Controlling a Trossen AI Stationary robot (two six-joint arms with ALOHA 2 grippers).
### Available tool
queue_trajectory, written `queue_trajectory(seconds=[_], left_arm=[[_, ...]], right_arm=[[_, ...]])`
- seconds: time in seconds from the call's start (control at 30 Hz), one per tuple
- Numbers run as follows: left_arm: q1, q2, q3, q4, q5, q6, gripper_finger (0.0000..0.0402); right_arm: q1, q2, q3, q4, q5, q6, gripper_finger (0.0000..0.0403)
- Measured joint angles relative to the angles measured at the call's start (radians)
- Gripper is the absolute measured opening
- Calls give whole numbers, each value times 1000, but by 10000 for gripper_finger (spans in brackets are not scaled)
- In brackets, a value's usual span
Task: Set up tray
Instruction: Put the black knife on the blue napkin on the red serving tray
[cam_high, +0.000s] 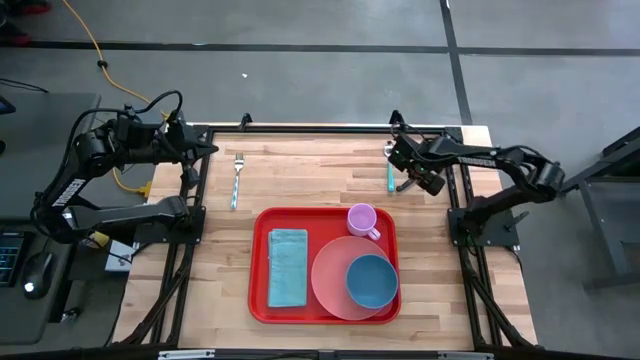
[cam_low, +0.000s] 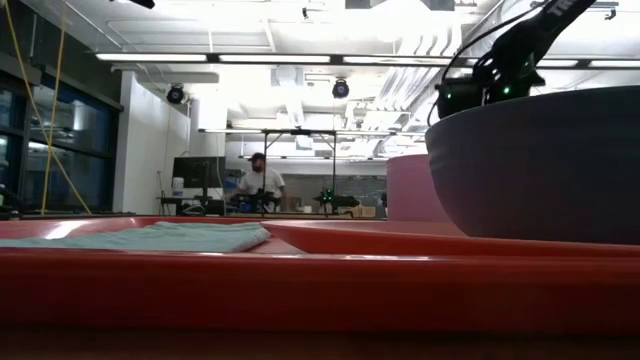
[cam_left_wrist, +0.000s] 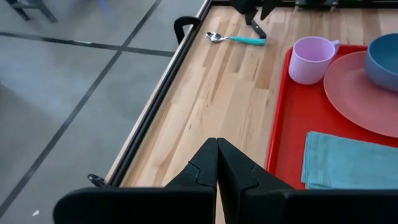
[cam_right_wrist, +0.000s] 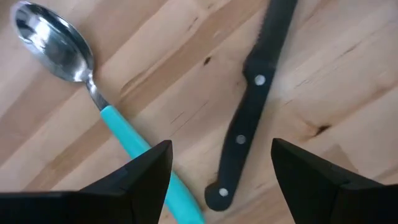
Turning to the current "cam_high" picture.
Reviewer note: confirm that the red plastic tray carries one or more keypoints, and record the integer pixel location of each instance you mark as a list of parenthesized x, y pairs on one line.
[(285, 220)]

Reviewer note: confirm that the blue bowl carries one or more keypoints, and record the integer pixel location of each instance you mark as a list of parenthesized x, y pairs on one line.
[(372, 281)]

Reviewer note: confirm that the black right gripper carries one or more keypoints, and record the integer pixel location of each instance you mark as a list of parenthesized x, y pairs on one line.
[(422, 157)]

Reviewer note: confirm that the pink round plate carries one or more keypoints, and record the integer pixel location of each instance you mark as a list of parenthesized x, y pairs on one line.
[(330, 280)]

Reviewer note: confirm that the backlit keyboard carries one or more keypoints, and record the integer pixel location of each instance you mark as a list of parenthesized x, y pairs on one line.
[(10, 260)]

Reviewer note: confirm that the yellow white bottle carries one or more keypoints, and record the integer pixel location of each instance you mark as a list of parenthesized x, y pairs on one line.
[(97, 239)]

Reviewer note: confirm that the black table clamp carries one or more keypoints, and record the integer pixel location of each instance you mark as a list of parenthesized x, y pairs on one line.
[(397, 120), (245, 121)]

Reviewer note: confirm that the teal cloth napkin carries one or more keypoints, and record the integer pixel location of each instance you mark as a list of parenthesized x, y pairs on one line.
[(287, 267)]

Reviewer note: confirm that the black computer mouse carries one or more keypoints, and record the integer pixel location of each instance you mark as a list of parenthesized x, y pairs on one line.
[(37, 275)]

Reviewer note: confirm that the black aluminium table frame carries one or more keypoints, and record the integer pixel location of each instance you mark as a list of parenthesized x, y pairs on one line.
[(320, 129)]

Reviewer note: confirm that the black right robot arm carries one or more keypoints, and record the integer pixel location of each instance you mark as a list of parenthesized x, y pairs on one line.
[(500, 205)]

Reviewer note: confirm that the silver metal bracket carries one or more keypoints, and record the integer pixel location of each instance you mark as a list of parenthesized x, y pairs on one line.
[(185, 355), (465, 356)]

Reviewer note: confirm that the grey desk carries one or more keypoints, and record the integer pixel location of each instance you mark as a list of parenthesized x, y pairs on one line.
[(30, 130)]

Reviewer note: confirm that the small white box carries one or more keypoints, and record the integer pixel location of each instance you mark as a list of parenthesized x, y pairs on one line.
[(120, 257)]

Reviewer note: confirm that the black metal stand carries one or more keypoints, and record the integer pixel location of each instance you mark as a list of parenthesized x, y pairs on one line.
[(625, 155)]

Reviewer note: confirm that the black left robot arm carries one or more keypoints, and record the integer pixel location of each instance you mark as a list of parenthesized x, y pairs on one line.
[(125, 215)]

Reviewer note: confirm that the pink mug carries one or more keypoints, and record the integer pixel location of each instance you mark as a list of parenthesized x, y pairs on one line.
[(361, 219)]

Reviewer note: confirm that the person's shoe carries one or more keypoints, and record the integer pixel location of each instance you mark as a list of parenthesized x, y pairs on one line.
[(32, 7), (12, 36)]

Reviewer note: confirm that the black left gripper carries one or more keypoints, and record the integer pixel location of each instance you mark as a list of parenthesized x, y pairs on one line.
[(182, 145)]

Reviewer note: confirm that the grey desk shelf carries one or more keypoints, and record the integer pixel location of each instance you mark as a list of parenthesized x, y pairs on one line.
[(35, 325)]

